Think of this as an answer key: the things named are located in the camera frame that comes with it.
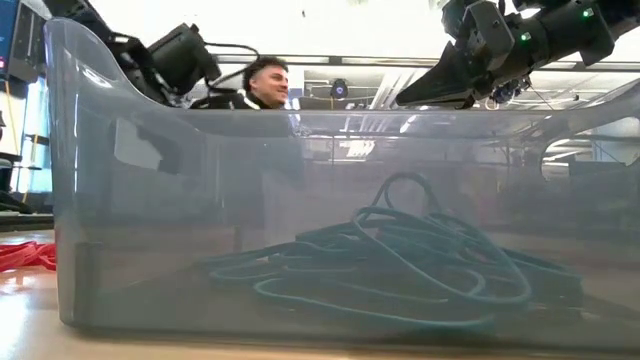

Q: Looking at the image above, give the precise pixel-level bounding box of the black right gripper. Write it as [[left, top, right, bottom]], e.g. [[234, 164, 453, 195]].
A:
[[394, 0, 531, 110]]

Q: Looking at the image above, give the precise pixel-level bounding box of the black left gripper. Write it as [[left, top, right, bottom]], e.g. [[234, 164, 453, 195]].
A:
[[147, 22, 224, 96]]

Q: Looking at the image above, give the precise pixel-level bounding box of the blue rubber band tangle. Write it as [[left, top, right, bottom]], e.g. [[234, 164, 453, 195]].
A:
[[424, 212, 585, 307], [294, 172, 451, 251], [252, 207, 532, 332]]

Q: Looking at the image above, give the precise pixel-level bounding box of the red rubber band tangle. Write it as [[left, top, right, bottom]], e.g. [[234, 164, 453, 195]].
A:
[[0, 241, 58, 274]]

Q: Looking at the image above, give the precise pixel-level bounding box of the black hanging ceiling device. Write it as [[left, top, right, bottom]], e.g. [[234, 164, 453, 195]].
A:
[[489, 77, 532, 105]]

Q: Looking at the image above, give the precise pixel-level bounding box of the person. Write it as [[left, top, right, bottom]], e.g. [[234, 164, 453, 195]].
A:
[[188, 55, 301, 110]]

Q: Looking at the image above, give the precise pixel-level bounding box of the smoky grey plastic basket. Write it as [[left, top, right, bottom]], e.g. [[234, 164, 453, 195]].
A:
[[42, 16, 640, 352]]

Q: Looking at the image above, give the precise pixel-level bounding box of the computer monitor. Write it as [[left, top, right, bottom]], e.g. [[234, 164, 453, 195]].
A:
[[0, 0, 22, 81]]

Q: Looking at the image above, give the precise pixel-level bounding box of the black round camera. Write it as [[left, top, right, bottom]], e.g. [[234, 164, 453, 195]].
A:
[[329, 77, 350, 100]]

